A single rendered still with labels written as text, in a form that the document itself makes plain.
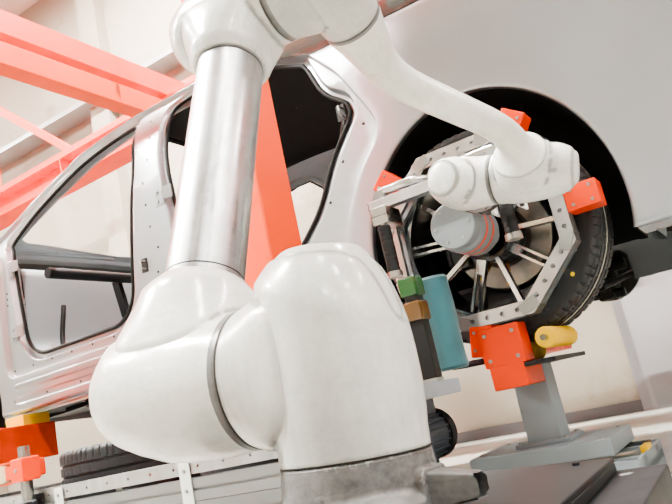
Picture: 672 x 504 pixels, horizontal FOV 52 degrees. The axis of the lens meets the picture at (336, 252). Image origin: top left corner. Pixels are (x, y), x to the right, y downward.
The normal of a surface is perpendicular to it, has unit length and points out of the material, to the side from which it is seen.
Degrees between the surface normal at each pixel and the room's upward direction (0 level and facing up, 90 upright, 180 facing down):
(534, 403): 90
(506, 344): 90
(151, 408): 102
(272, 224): 90
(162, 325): 65
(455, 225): 90
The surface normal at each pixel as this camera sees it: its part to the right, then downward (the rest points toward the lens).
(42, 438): 0.82, -0.29
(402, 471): 0.50, -0.36
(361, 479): 0.04, -0.30
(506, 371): -0.53, -0.08
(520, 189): -0.28, 0.78
